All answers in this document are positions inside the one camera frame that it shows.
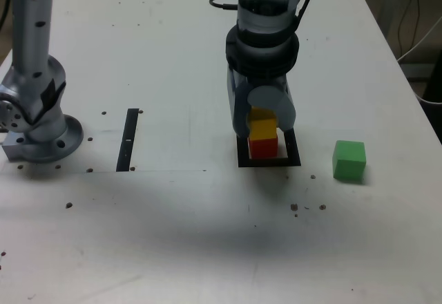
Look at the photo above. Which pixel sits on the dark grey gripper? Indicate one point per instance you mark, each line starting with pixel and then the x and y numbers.
pixel 269 82

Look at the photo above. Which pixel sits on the yellow cube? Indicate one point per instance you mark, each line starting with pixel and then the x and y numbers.
pixel 264 129

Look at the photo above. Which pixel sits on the red cube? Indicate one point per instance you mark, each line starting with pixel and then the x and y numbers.
pixel 263 148

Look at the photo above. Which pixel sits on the green cube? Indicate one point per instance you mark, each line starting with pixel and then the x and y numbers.
pixel 348 162

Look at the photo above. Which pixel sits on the black tape square outline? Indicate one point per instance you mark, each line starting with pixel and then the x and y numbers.
pixel 295 152

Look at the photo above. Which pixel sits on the black tape strip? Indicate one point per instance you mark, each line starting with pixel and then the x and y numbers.
pixel 126 152

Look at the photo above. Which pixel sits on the black box beside table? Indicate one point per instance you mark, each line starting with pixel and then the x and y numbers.
pixel 435 86

